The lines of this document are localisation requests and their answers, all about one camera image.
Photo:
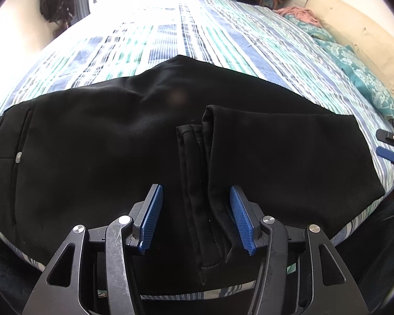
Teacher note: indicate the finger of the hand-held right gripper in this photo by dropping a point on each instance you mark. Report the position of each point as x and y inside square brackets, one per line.
[387, 155]
[392, 137]

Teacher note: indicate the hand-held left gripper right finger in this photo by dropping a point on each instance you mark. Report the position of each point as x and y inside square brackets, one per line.
[241, 220]

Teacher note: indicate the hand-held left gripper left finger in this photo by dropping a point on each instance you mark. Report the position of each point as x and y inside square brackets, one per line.
[151, 218]

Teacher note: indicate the black pants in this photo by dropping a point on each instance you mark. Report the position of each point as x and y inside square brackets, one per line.
[85, 137]

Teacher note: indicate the teal floral pillow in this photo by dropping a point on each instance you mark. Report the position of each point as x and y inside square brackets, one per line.
[358, 72]
[310, 29]

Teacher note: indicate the person's dark clothing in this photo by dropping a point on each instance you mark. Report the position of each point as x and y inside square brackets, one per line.
[374, 252]

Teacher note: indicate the cream padded headboard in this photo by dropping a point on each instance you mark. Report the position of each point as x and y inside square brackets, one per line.
[358, 36]

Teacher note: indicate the pink cloth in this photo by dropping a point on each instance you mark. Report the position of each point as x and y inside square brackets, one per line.
[298, 14]

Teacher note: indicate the bed with striped sheet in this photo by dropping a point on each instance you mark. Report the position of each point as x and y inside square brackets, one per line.
[216, 32]

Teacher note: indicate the hanging dark coats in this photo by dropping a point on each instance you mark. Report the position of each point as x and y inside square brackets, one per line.
[57, 0]

